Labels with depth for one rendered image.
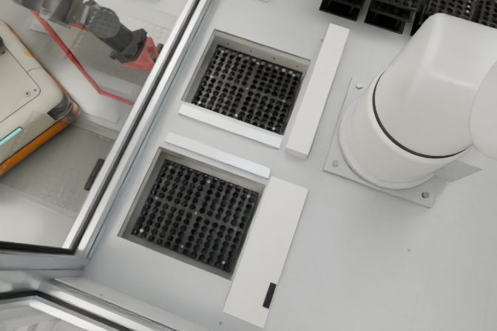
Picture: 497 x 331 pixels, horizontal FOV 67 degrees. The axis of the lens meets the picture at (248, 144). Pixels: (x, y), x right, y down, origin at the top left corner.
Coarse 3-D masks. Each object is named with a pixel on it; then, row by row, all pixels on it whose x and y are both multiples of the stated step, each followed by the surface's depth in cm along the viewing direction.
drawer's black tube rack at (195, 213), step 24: (192, 168) 84; (168, 192) 82; (192, 192) 85; (216, 192) 82; (240, 192) 82; (168, 216) 80; (192, 216) 80; (216, 216) 83; (240, 216) 80; (168, 240) 79; (192, 240) 82; (216, 240) 82; (240, 240) 79; (216, 264) 80
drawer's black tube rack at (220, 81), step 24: (216, 72) 91; (240, 72) 94; (264, 72) 91; (288, 72) 91; (216, 96) 89; (240, 96) 93; (264, 96) 89; (288, 96) 89; (240, 120) 90; (264, 120) 91
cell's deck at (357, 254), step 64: (256, 0) 92; (320, 0) 93; (192, 64) 87; (384, 64) 87; (192, 128) 82; (256, 128) 82; (320, 128) 82; (128, 192) 77; (320, 192) 78; (448, 192) 78; (128, 256) 73; (320, 256) 74; (384, 256) 74; (448, 256) 74; (192, 320) 70; (320, 320) 70; (384, 320) 70; (448, 320) 70
